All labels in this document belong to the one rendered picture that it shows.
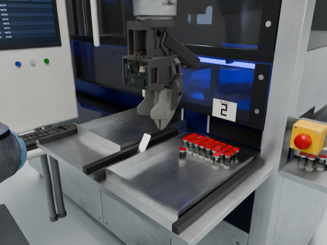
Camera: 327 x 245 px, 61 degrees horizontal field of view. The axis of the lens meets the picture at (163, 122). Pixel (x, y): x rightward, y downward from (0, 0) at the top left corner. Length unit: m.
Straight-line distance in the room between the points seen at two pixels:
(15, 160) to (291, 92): 0.74
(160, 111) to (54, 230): 1.63
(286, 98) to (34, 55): 1.03
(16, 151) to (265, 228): 0.78
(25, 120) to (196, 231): 0.99
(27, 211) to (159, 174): 1.60
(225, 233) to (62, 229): 1.21
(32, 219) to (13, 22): 1.35
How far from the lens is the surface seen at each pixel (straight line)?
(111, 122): 1.18
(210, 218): 0.66
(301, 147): 0.80
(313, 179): 0.88
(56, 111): 1.44
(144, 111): 0.55
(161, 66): 0.49
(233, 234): 1.11
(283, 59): 0.80
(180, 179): 0.78
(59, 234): 2.02
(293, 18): 0.79
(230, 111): 0.90
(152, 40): 0.49
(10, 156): 0.80
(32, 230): 2.11
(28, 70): 1.36
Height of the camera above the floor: 1.30
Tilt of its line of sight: 21 degrees down
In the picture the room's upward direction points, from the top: straight up
